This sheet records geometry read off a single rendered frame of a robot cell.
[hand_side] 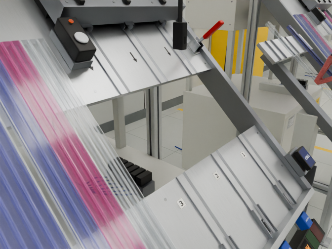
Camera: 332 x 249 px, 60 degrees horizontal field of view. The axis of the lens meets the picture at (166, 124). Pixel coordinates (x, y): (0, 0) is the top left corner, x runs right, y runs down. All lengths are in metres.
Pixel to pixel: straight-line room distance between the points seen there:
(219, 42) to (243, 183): 3.32
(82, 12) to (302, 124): 0.72
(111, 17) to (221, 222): 0.45
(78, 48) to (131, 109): 2.47
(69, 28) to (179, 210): 0.35
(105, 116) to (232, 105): 2.09
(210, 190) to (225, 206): 0.04
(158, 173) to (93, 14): 0.55
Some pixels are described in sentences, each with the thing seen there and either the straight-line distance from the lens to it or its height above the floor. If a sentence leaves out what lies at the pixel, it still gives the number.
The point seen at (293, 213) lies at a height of 0.73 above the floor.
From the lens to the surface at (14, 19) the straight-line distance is 0.58.
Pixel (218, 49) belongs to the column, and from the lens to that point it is 3.86.
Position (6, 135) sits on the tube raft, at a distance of 0.42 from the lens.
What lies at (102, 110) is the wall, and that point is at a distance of 2.71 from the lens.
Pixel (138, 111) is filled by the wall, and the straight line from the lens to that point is 3.02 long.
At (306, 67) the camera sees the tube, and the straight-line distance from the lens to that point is 0.86.
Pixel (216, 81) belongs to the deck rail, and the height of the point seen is 0.94.
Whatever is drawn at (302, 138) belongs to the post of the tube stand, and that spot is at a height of 0.73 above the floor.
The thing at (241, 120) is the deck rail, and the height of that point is 0.85.
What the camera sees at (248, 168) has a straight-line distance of 0.64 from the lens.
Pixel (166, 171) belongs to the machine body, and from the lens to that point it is 0.95.
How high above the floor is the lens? 1.12
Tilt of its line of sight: 23 degrees down
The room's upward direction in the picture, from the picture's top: straight up
